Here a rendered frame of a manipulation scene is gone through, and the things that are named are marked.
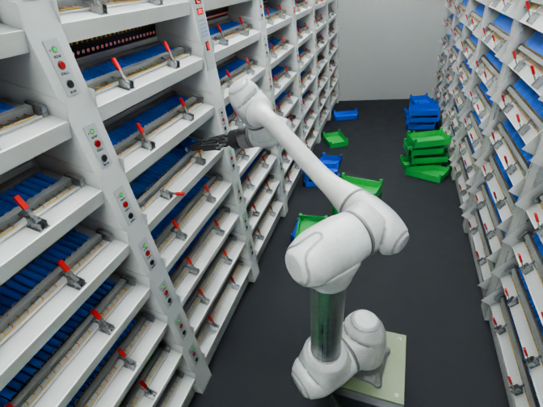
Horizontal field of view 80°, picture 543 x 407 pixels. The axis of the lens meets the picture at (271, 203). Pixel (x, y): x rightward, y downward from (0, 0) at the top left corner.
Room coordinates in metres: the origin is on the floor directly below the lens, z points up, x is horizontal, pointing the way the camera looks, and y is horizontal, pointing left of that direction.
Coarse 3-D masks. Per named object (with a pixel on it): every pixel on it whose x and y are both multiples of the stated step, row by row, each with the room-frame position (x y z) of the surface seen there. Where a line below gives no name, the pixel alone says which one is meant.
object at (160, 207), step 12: (192, 132) 1.51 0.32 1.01; (204, 132) 1.49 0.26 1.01; (204, 156) 1.36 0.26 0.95; (216, 156) 1.38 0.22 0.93; (192, 168) 1.26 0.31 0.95; (204, 168) 1.28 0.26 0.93; (180, 180) 1.16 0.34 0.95; (192, 180) 1.18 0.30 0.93; (156, 192) 1.07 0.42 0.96; (144, 204) 1.00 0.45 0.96; (156, 204) 1.01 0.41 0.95; (168, 204) 1.02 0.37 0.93; (144, 216) 0.90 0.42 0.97; (156, 216) 0.95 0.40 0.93
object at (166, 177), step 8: (192, 152) 1.34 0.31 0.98; (184, 160) 1.27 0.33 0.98; (176, 168) 1.21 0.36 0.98; (168, 176) 1.15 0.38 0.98; (176, 176) 1.17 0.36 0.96; (160, 184) 1.10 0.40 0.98; (168, 184) 1.12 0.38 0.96; (152, 192) 1.05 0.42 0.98; (144, 200) 1.00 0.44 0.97; (152, 200) 1.02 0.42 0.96; (144, 208) 0.97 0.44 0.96
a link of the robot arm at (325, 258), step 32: (320, 224) 0.62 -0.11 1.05; (352, 224) 0.61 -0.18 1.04; (288, 256) 0.58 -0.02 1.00; (320, 256) 0.54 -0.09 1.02; (352, 256) 0.55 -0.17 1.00; (320, 288) 0.55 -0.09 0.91; (320, 320) 0.58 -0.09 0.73; (320, 352) 0.60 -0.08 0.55; (352, 352) 0.65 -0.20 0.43; (320, 384) 0.56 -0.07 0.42
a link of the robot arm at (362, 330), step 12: (360, 312) 0.77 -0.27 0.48; (348, 324) 0.74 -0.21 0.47; (360, 324) 0.72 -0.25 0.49; (372, 324) 0.71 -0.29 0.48; (348, 336) 0.71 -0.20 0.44; (360, 336) 0.68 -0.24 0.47; (372, 336) 0.68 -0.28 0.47; (384, 336) 0.69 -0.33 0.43; (360, 348) 0.66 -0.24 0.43; (372, 348) 0.66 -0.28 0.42; (384, 348) 0.68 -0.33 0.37; (360, 360) 0.64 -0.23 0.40; (372, 360) 0.65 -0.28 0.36
